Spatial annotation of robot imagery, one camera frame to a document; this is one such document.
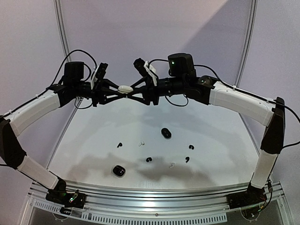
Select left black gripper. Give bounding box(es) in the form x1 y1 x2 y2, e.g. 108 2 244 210
74 78 124 106

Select white earbud charging case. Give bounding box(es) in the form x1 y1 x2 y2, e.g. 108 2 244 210
118 85 133 94

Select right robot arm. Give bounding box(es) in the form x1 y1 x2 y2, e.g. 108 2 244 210
127 53 285 204

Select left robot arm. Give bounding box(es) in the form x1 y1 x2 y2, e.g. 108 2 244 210
0 61 125 203

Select black oval charging case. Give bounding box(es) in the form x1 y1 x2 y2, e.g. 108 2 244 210
161 127 172 139

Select glossy black charging case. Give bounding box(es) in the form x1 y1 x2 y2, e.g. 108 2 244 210
112 165 126 178

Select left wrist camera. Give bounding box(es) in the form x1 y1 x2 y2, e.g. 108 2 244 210
90 62 108 89

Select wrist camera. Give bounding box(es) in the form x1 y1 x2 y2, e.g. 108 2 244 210
133 58 158 86
90 62 108 89

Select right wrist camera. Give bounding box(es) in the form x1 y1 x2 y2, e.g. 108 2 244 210
133 58 158 86

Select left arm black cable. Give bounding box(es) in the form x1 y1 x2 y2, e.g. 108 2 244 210
58 48 99 83

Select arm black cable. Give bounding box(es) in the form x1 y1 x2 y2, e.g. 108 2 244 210
150 58 300 148
58 48 99 83

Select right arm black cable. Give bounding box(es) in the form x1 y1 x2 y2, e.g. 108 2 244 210
150 58 300 148

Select left aluminium frame post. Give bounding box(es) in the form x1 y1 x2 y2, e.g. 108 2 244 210
53 0 83 102

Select aluminium frame post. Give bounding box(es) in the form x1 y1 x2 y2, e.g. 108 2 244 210
53 0 83 102
234 0 258 87

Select aluminium front rail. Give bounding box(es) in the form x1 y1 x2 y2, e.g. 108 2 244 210
27 180 285 211

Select right aluminium frame post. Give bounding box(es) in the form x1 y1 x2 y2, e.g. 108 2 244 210
234 0 258 87

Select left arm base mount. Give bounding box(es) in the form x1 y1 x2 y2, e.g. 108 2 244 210
45 190 87 209

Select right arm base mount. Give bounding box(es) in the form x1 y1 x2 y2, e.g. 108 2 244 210
226 190 267 210

